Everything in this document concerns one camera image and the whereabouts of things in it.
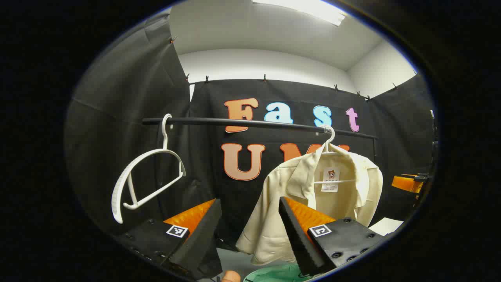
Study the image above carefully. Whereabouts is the ceiling light panel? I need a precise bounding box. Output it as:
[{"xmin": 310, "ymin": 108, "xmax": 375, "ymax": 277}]
[{"xmin": 252, "ymin": 0, "xmax": 347, "ymax": 27}]

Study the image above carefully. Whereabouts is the green laundry hamper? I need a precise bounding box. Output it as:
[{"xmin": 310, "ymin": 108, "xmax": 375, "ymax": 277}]
[{"xmin": 243, "ymin": 263, "xmax": 314, "ymax": 282}]

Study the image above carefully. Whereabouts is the white plastic hanger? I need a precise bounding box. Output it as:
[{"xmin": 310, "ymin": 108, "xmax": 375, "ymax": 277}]
[{"xmin": 111, "ymin": 114, "xmax": 187, "ymax": 224}]

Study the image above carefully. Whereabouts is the row of black backdrop clips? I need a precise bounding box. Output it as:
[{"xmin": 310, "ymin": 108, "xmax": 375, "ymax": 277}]
[{"xmin": 168, "ymin": 35, "xmax": 399, "ymax": 101}]

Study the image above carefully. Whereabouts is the white hanger with wrapped hook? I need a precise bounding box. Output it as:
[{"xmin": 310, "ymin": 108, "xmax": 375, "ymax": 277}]
[{"xmin": 313, "ymin": 125, "xmax": 357, "ymax": 184}]

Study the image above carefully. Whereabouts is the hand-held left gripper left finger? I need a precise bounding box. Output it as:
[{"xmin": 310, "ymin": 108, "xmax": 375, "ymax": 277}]
[{"xmin": 114, "ymin": 198, "xmax": 223, "ymax": 280}]

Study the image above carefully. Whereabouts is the cream short-sleeved shirt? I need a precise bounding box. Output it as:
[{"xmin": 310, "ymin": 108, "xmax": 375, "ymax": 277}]
[{"xmin": 235, "ymin": 143, "xmax": 384, "ymax": 266}]

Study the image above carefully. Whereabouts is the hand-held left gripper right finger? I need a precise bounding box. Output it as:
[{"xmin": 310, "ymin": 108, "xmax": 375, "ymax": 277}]
[{"xmin": 278, "ymin": 197, "xmax": 386, "ymax": 277}]

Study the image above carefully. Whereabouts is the black backdrop cloth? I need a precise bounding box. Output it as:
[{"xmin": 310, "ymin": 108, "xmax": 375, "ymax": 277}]
[{"xmin": 65, "ymin": 12, "xmax": 439, "ymax": 251}]

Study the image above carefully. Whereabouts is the black clothes rail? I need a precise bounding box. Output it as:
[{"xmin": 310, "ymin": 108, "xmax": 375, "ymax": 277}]
[{"xmin": 142, "ymin": 117, "xmax": 379, "ymax": 163}]

